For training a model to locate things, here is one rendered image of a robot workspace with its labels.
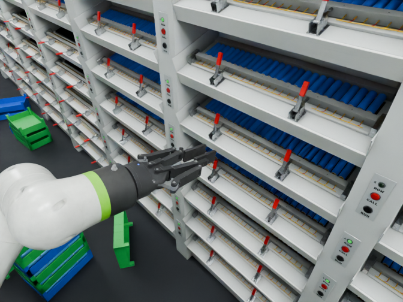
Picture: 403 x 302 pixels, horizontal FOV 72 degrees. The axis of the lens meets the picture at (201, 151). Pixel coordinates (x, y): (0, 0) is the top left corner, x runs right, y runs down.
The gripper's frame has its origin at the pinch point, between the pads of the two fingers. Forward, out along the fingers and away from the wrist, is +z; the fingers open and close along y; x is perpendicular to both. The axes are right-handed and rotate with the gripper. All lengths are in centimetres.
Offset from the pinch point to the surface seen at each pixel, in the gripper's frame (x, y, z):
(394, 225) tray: -5.1, 40.3, 24.7
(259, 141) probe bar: -3.0, 0.3, 26.6
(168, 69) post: 9.8, -35.0, 17.0
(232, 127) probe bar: -3.1, -10.6, 26.5
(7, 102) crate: -97, -289, 18
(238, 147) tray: -7.2, -5.0, 24.2
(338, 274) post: -28, 36, 25
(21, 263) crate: -80, -63, -32
